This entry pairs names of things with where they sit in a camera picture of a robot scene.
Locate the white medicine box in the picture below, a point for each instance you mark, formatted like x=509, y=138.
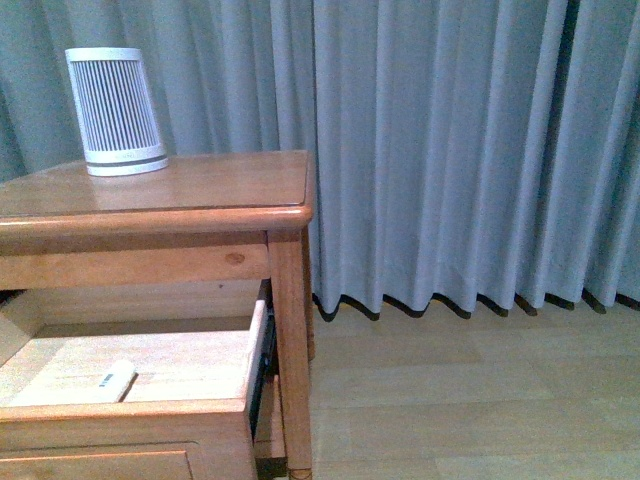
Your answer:
x=113, y=384

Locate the wooden drawer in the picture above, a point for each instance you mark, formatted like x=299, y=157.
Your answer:
x=190, y=413

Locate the white ribbed air purifier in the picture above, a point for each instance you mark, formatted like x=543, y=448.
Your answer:
x=117, y=121

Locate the grey curtain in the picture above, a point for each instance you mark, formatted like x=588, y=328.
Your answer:
x=469, y=149

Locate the wooden nightstand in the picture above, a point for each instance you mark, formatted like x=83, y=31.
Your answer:
x=207, y=236

